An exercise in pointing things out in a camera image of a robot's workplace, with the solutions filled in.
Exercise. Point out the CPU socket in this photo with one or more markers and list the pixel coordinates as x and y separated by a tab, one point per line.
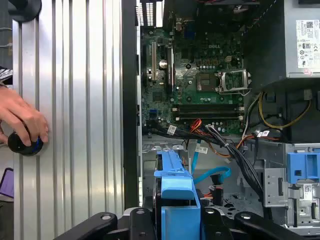
206	82

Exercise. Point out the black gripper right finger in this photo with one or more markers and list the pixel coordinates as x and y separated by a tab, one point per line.
215	225

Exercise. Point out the metal socket cover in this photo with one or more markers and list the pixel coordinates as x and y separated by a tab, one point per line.
235	73

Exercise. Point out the black RAM slots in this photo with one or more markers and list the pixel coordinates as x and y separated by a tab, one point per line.
207	112

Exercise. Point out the black PC case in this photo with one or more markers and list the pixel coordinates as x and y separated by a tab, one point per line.
130	100

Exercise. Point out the person's bare hand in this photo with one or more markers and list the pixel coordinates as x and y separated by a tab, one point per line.
22	110

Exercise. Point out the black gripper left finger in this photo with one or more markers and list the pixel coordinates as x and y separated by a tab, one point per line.
140	225

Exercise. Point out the white expansion slot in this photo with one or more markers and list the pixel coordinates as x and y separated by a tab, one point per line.
153	62

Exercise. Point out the blue drive carrier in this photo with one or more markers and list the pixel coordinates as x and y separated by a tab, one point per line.
302	167

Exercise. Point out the black expansion slot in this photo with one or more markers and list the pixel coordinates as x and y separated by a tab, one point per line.
169	70

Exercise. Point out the purple flat device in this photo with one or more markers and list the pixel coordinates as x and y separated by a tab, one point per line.
6	183

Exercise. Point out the green motherboard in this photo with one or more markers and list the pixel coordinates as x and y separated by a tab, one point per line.
190	105

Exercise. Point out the grey power supply unit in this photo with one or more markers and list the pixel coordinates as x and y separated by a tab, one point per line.
290	37

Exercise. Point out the round black foot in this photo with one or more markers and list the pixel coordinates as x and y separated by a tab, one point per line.
25	10

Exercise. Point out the hard disk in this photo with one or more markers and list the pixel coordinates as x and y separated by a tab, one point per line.
175	180

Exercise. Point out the grey metal drive cage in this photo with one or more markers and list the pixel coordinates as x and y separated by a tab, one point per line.
275	185

